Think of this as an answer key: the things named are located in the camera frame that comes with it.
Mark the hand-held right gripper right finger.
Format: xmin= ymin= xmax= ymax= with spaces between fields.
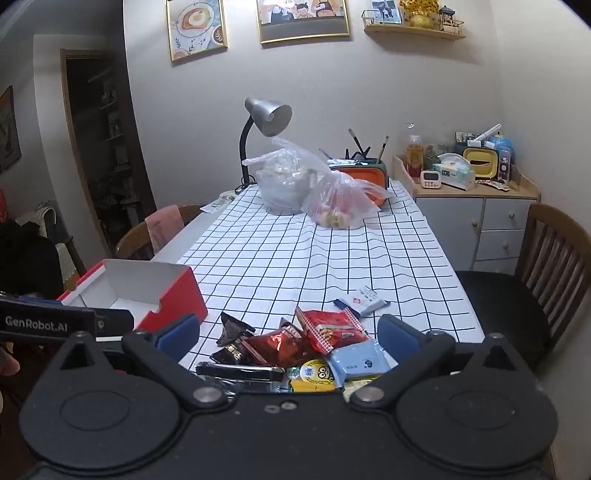
xmin=348 ymin=314 xmax=522 ymax=411

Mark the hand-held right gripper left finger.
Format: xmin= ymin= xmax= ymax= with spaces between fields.
xmin=58 ymin=313 xmax=232 ymax=409

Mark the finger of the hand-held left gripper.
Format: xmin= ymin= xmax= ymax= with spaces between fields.
xmin=95 ymin=308 xmax=136 ymax=340

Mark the red and white cardboard box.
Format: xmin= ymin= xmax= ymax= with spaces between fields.
xmin=55 ymin=258 xmax=208 ymax=335

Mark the white blue snack packet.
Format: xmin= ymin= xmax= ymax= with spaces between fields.
xmin=333 ymin=285 xmax=391 ymax=317

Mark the light blue snack packet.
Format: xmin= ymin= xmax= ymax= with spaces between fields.
xmin=324 ymin=339 xmax=399 ymax=388

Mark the dark brown small snack packet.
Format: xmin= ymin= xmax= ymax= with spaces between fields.
xmin=212 ymin=311 xmax=257 ymax=365

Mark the pale yellow snack packet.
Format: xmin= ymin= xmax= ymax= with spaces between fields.
xmin=342 ymin=375 xmax=384 ymax=398

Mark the red snack packet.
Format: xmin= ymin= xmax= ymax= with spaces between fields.
xmin=294 ymin=307 xmax=370 ymax=355

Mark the black shiny snack packet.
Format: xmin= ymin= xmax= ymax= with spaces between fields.
xmin=195 ymin=362 xmax=286 ymax=393

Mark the red-brown shiny cookie packet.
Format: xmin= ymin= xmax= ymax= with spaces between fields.
xmin=242 ymin=318 xmax=315 ymax=370

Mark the plastic bag of pink snacks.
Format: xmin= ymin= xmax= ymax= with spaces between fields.
xmin=301 ymin=168 xmax=393 ymax=229

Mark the person's left hand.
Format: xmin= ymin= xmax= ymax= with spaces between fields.
xmin=0 ymin=346 xmax=21 ymax=411

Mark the black clothing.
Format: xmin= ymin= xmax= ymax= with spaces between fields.
xmin=0 ymin=217 xmax=65 ymax=296

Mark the armchair with cream cover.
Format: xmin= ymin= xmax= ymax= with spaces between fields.
xmin=16 ymin=200 xmax=88 ymax=291

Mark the brown wooden chair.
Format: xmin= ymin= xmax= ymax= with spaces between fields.
xmin=115 ymin=204 xmax=204 ymax=261

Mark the pink towel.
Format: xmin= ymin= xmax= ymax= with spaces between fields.
xmin=145 ymin=205 xmax=185 ymax=252

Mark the white black checkered tablecloth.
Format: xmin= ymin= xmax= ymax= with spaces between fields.
xmin=178 ymin=178 xmax=485 ymax=398

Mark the white leaflet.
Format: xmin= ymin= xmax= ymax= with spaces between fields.
xmin=201 ymin=191 xmax=238 ymax=214

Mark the orange green pen holder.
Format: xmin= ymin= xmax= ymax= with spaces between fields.
xmin=329 ymin=158 xmax=389 ymax=204

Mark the white wooden cabinet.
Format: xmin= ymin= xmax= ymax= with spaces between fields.
xmin=392 ymin=154 xmax=541 ymax=275

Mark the green white tissue pack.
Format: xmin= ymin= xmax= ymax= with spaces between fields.
xmin=433 ymin=154 xmax=476 ymax=191

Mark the dark cushioned wooden chair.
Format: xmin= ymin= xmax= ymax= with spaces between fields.
xmin=455 ymin=203 xmax=591 ymax=365

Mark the orange liquid bottle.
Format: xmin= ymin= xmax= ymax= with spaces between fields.
xmin=405 ymin=124 xmax=424 ymax=178

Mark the clear bag with grey bowl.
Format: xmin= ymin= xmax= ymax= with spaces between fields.
xmin=242 ymin=137 xmax=333 ymax=216

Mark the dark bookshelf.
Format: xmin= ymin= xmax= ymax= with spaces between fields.
xmin=65 ymin=51 xmax=155 ymax=250

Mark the yellow tissue box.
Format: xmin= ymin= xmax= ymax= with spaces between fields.
xmin=463 ymin=147 xmax=502 ymax=181

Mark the blue globe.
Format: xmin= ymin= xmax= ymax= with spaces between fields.
xmin=488 ymin=134 xmax=515 ymax=160

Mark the white tube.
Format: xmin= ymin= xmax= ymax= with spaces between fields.
xmin=471 ymin=124 xmax=502 ymax=144

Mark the grey desk lamp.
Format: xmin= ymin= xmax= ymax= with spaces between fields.
xmin=238 ymin=97 xmax=293 ymax=195

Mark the framed food picture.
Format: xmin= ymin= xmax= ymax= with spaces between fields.
xmin=166 ymin=0 xmax=228 ymax=62

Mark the small lantern house ornament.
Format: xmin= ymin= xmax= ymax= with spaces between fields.
xmin=438 ymin=6 xmax=462 ymax=33

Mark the gold ornament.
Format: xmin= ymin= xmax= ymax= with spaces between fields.
xmin=399 ymin=0 xmax=439 ymax=29

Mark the framed figures picture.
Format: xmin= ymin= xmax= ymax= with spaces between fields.
xmin=256 ymin=0 xmax=350 ymax=44

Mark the dark framed wall poster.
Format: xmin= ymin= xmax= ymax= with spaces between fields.
xmin=0 ymin=85 xmax=23 ymax=174

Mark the wooden wall shelf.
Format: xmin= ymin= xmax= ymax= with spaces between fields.
xmin=364 ymin=21 xmax=466 ymax=41

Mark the photo frame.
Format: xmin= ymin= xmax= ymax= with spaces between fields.
xmin=369 ymin=0 xmax=402 ymax=25

